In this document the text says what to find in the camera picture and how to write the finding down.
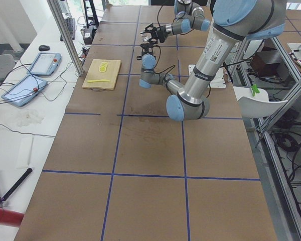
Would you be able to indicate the black computer mouse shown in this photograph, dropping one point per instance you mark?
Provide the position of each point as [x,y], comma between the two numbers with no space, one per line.
[43,48]

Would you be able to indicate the brown table cover paper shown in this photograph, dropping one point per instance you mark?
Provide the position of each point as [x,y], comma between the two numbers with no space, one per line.
[121,169]

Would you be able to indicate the teach pendant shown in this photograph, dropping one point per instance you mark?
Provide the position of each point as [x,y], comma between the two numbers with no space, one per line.
[25,90]
[45,64]

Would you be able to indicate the bamboo cutting board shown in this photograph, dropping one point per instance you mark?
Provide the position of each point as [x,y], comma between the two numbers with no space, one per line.
[111,73]

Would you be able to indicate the yellow plastic knife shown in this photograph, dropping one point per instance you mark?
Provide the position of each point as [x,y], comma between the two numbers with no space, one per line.
[97,80]

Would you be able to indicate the teach pendant far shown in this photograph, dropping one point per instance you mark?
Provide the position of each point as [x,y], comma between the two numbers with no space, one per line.
[45,64]

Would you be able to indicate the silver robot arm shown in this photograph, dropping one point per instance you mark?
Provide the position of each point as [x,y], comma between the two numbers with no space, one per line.
[188,16]
[233,21]

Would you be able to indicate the green clamp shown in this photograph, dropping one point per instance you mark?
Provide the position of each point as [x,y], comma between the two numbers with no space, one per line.
[254,90]

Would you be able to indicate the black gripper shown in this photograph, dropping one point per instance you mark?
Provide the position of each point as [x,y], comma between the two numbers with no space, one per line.
[146,49]
[161,33]

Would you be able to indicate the clear glass cup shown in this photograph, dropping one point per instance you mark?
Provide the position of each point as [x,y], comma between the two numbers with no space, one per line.
[145,38]

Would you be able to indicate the red bottle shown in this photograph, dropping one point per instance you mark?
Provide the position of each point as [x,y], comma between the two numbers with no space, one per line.
[10,218]

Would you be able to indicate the black keyboard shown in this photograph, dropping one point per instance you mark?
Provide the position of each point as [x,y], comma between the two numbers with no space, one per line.
[71,24]

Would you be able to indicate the aluminium frame post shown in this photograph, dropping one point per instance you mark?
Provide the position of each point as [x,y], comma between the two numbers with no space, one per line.
[57,14]

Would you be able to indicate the teach pendant near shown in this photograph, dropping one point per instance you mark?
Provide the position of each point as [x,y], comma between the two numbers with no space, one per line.
[25,90]

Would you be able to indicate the white chair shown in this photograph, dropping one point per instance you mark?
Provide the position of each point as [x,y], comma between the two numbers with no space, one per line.
[258,105]

